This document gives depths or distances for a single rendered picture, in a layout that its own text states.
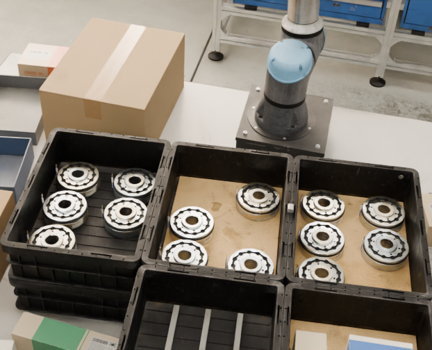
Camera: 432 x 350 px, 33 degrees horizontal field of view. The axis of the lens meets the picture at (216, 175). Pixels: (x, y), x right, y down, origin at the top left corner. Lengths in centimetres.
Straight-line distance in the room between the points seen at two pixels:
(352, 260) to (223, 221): 31
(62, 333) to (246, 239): 46
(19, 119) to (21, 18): 195
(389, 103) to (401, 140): 137
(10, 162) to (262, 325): 92
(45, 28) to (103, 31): 181
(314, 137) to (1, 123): 93
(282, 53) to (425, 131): 59
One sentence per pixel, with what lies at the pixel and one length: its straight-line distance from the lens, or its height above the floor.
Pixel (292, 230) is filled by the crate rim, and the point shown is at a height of 93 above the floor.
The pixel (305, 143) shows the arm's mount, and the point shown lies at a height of 80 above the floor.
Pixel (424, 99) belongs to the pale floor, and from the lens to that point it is 371.
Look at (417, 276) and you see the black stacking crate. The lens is 163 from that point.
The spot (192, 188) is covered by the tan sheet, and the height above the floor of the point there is 83.
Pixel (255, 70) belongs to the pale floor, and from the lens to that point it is 371.
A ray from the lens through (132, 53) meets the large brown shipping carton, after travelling 216.
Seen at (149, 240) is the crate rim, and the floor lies 92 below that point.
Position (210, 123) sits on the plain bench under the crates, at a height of 70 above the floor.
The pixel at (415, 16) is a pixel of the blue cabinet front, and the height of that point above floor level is 39.
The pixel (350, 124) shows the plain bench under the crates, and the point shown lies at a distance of 228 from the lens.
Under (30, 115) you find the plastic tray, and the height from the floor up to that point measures 70.
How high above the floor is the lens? 207
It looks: 42 degrees down
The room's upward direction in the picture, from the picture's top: 3 degrees clockwise
